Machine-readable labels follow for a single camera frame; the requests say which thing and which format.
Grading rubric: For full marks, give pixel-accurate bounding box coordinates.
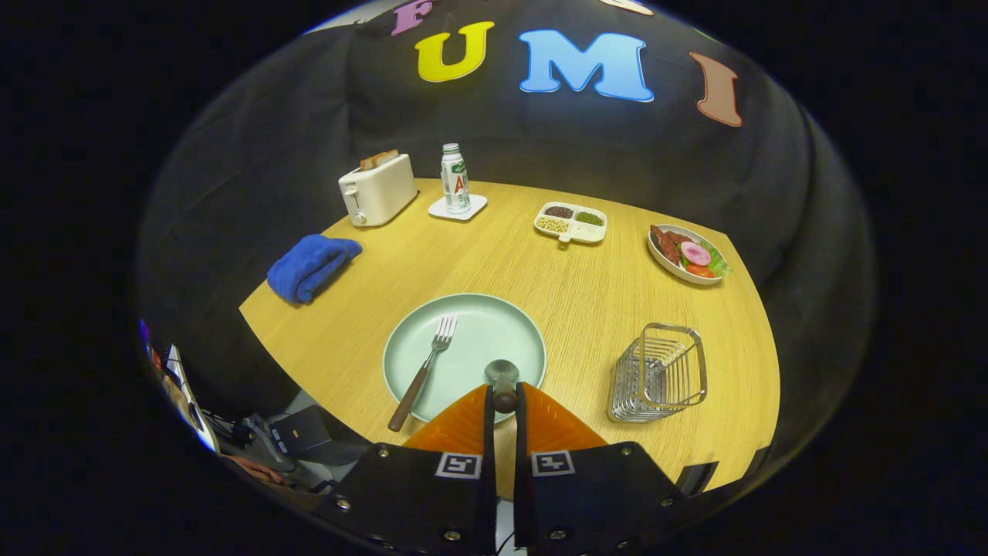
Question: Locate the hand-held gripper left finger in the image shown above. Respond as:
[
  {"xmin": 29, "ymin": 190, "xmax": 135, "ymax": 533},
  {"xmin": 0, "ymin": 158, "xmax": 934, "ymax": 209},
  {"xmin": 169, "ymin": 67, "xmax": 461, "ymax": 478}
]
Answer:
[{"xmin": 313, "ymin": 382, "xmax": 496, "ymax": 556}]

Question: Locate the black device box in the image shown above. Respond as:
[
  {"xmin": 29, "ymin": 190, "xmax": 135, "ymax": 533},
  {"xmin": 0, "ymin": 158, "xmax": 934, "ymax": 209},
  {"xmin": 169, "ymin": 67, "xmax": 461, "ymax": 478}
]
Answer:
[{"xmin": 266, "ymin": 405, "xmax": 364, "ymax": 464}]

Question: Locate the blue folded towel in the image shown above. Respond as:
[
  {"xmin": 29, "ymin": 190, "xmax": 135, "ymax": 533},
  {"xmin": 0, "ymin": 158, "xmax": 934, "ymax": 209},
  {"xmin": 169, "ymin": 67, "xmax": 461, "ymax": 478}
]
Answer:
[{"xmin": 267, "ymin": 234, "xmax": 363, "ymax": 304}]

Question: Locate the metal wire basket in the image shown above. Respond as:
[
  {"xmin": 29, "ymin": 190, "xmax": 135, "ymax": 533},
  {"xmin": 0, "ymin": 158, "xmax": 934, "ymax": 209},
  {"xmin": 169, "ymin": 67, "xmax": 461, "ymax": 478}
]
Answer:
[{"xmin": 607, "ymin": 323, "xmax": 708, "ymax": 423}]

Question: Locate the white plate with food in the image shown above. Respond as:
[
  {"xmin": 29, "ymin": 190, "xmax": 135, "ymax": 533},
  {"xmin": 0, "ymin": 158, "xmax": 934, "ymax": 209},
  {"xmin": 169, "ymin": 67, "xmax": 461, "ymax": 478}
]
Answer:
[{"xmin": 647, "ymin": 224, "xmax": 731, "ymax": 286}]

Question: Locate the white drink bottle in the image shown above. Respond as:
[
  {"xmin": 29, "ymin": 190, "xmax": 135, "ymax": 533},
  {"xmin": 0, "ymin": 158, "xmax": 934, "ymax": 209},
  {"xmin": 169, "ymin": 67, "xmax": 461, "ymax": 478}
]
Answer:
[{"xmin": 441, "ymin": 143, "xmax": 472, "ymax": 215}]

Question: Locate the black backdrop cloth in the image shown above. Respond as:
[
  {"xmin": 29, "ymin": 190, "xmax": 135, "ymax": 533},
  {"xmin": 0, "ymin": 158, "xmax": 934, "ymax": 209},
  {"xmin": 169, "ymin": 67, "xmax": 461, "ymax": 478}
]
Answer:
[{"xmin": 135, "ymin": 0, "xmax": 881, "ymax": 464}]

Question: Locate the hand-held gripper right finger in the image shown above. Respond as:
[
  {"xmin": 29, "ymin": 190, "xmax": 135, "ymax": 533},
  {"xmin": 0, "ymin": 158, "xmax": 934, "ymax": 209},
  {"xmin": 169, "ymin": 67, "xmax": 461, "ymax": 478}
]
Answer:
[{"xmin": 514, "ymin": 381, "xmax": 689, "ymax": 556}]

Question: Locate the fork with brown handle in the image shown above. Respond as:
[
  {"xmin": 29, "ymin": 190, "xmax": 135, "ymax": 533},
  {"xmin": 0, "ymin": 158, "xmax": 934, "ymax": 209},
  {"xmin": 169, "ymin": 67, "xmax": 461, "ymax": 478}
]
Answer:
[{"xmin": 387, "ymin": 315, "xmax": 458, "ymax": 432}]

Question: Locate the white toaster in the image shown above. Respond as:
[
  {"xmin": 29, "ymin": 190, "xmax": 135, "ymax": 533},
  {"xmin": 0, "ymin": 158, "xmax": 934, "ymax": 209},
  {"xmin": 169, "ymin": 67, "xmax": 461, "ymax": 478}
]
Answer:
[{"xmin": 338, "ymin": 153, "xmax": 418, "ymax": 228}]

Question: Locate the white divided dish with beans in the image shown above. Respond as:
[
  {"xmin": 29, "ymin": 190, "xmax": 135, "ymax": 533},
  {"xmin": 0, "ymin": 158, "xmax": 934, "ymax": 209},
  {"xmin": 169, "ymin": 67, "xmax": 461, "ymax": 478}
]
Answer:
[{"xmin": 533, "ymin": 202, "xmax": 607, "ymax": 245}]

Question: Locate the spoon with brown handle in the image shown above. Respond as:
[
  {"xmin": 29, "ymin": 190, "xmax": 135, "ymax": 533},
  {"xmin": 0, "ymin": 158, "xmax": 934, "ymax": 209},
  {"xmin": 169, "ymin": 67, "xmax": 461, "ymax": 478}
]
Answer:
[{"xmin": 484, "ymin": 359, "xmax": 521, "ymax": 414}]

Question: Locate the white square coaster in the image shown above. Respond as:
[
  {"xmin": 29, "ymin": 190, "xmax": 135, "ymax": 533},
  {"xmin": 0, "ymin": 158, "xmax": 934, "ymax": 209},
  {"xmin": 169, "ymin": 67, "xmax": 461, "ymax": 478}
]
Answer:
[{"xmin": 428, "ymin": 193, "xmax": 489, "ymax": 222}]

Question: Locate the pale green plate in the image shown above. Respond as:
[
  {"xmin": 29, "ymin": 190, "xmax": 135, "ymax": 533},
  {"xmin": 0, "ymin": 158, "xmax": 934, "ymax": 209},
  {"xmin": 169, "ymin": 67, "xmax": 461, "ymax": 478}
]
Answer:
[{"xmin": 383, "ymin": 293, "xmax": 547, "ymax": 424}]

